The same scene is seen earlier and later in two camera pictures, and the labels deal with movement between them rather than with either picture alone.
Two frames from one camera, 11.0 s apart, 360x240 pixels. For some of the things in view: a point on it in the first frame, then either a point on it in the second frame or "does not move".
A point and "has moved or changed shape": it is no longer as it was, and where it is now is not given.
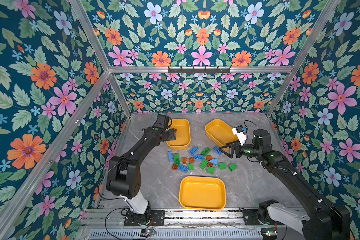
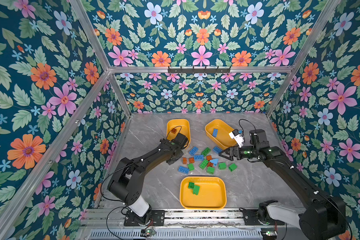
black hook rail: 198,71 does not move
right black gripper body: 248,150 does not move
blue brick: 216,149 to 215,132
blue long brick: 198,157 does not move
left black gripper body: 169,134 to 180,155
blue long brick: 193,150 does not move
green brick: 177,160 has moved or changed shape
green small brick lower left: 191,166 does not move
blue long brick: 183,168 does not move
